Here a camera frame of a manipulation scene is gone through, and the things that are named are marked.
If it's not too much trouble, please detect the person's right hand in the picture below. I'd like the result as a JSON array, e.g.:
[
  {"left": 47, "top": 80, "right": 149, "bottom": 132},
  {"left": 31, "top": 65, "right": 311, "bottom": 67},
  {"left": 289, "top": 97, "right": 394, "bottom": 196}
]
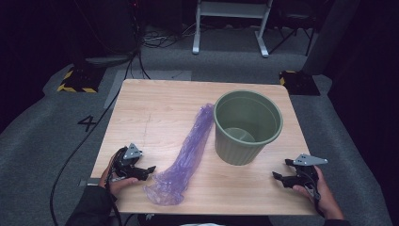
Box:
[{"left": 291, "top": 165, "right": 345, "bottom": 220}]

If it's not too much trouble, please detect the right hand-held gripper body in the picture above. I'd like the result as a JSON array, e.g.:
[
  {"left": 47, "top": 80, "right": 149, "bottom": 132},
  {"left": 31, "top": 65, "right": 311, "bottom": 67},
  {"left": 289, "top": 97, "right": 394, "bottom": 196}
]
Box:
[{"left": 290, "top": 153, "right": 329, "bottom": 191}]

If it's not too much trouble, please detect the black stand with grey base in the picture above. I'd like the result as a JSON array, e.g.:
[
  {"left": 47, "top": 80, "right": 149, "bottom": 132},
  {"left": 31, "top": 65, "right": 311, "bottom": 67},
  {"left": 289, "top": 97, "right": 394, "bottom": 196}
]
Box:
[{"left": 73, "top": 0, "right": 140, "bottom": 69}]

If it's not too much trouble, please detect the green plastic bin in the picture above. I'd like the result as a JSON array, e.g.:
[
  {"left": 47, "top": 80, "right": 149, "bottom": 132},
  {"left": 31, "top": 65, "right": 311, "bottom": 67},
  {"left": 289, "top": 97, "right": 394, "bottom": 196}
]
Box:
[{"left": 213, "top": 89, "right": 284, "bottom": 167}]

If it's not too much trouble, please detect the grey tape strip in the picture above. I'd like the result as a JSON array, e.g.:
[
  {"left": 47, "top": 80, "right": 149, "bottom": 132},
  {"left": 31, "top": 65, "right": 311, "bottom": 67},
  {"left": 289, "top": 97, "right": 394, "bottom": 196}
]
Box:
[{"left": 77, "top": 178, "right": 102, "bottom": 187}]

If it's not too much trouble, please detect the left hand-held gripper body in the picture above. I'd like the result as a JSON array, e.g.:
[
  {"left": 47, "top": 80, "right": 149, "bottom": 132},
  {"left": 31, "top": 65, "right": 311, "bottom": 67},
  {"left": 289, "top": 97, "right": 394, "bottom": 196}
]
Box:
[{"left": 111, "top": 143, "right": 149, "bottom": 182}]

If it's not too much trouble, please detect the long black floor cable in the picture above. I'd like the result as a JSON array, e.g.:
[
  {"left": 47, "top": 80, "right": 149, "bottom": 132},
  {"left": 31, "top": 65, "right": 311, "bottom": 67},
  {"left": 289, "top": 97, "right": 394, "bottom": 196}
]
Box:
[{"left": 49, "top": 51, "right": 141, "bottom": 226}]

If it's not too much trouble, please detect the purple plastic bag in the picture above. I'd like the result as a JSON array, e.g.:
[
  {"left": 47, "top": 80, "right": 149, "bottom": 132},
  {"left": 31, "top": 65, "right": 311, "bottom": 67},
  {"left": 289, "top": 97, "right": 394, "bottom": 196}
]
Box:
[{"left": 143, "top": 103, "right": 216, "bottom": 207}]

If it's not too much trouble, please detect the grey column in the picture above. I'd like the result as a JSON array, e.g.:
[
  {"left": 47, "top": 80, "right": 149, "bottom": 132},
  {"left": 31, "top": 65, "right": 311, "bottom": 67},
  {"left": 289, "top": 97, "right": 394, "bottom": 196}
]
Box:
[{"left": 301, "top": 0, "right": 362, "bottom": 76}]

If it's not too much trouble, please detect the black folding stand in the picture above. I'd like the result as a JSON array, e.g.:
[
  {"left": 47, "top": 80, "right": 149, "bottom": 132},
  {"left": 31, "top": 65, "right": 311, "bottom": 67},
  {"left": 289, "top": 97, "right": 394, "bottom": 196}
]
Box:
[{"left": 268, "top": 6, "right": 318, "bottom": 57}]

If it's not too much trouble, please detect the left hand-held gripper cable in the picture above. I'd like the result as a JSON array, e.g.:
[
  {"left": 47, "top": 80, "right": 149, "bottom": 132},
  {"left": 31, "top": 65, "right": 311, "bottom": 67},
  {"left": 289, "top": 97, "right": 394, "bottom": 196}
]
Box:
[{"left": 104, "top": 147, "right": 124, "bottom": 226}]

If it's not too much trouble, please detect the tangle of floor cables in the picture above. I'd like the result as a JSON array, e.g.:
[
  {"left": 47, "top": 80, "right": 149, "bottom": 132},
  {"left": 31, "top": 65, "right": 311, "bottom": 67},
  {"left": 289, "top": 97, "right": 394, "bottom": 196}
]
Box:
[{"left": 141, "top": 22, "right": 197, "bottom": 50}]

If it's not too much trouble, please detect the person's left hand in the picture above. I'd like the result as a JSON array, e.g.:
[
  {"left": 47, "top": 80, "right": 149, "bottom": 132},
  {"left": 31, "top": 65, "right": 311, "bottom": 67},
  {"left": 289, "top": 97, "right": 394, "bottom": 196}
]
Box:
[{"left": 98, "top": 153, "right": 139, "bottom": 198}]

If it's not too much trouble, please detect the white metal stand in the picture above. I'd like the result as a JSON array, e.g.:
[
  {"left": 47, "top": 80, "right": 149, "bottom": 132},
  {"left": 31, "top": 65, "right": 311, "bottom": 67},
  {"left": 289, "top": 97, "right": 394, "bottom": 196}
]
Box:
[{"left": 191, "top": 0, "right": 274, "bottom": 58}]

